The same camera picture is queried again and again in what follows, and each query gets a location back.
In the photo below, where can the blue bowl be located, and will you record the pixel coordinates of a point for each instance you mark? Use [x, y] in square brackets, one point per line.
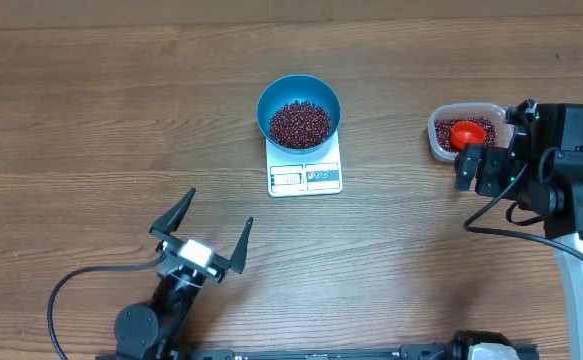
[302, 88]

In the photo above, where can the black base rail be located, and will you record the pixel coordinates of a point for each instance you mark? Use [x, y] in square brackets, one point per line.
[464, 345]

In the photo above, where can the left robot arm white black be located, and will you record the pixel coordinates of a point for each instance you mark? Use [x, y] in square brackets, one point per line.
[150, 330]

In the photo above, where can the white digital kitchen scale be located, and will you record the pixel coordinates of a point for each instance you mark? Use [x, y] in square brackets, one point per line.
[307, 174]

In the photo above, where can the orange measuring scoop blue handle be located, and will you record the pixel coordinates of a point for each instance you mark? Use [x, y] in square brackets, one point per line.
[465, 132]

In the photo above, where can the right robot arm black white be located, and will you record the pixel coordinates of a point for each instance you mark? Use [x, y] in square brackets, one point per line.
[541, 170]

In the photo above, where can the clear plastic container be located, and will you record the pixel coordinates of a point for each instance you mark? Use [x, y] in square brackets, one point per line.
[490, 117]

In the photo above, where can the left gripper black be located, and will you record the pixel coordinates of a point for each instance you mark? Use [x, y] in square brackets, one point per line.
[237, 263]

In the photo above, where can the red beans in bowl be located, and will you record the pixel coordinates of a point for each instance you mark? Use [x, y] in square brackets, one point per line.
[300, 125]

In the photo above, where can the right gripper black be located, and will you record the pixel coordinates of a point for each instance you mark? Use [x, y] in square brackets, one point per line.
[478, 167]

